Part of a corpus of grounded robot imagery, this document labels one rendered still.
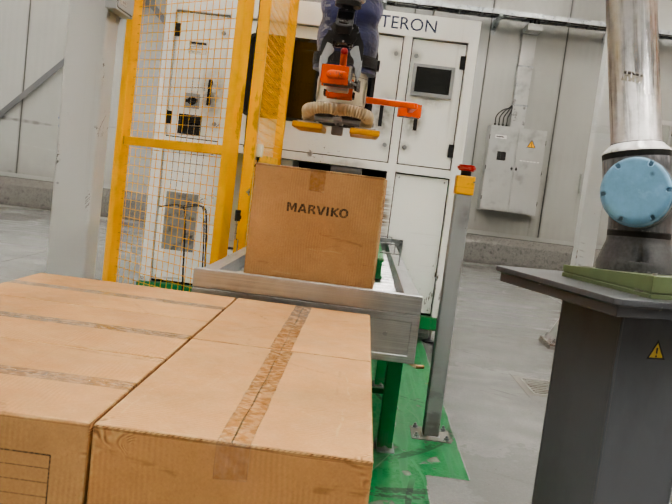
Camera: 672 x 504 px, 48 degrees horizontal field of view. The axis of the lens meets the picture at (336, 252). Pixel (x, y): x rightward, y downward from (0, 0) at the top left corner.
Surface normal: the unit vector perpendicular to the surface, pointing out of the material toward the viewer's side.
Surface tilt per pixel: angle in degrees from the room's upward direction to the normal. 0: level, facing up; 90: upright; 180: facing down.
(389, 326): 90
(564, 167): 90
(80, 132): 91
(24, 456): 90
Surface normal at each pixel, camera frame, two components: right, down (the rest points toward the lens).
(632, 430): 0.33, 0.13
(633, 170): -0.42, 0.08
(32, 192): -0.02, 0.09
